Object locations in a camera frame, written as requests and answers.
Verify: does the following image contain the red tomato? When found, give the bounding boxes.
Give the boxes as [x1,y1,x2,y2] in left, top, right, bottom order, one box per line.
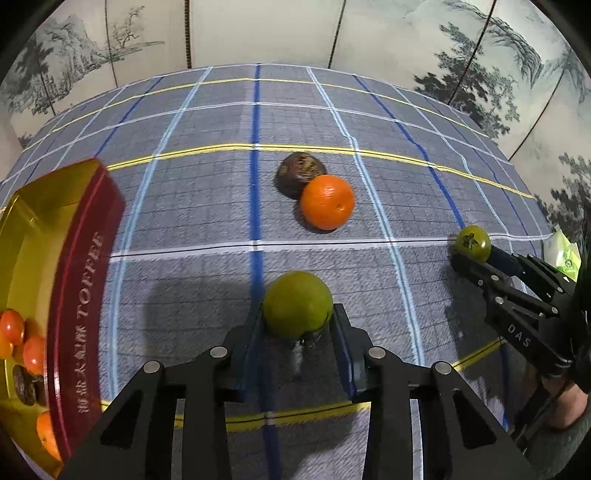
[22,335,47,376]
[0,309,26,346]

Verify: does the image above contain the green tomato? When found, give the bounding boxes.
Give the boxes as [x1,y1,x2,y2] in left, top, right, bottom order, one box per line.
[452,224,491,264]

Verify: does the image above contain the green citrus fruit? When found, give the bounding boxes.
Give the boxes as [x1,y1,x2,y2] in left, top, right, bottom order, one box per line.
[262,271,334,337]

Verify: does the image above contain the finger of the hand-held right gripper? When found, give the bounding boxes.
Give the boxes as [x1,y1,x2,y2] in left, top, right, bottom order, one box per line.
[450,255,556,318]
[488,246,574,297]

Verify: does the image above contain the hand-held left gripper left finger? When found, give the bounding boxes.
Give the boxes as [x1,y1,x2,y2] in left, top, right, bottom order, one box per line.
[58,302,266,480]

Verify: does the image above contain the dark brown round fruit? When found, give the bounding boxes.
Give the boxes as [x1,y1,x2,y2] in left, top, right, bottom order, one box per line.
[277,152,322,200]
[13,364,48,407]

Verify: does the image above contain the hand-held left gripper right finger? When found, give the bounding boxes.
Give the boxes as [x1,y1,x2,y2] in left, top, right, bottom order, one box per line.
[330,302,539,480]

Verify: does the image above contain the landscape painted folding screen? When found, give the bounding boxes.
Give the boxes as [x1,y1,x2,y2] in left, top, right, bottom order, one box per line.
[0,0,591,241]

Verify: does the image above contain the green packet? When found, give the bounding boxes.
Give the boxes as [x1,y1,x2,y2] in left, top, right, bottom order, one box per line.
[549,229,581,280]

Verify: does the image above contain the person's right forearm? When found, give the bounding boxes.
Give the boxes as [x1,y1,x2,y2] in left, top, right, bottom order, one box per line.
[522,378,591,480]

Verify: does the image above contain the blue plaid tablecloth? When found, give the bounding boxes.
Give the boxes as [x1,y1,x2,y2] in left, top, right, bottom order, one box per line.
[0,64,555,480]

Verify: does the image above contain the gold and red tin box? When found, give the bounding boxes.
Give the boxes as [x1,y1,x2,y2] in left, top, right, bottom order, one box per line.
[0,158,126,476]

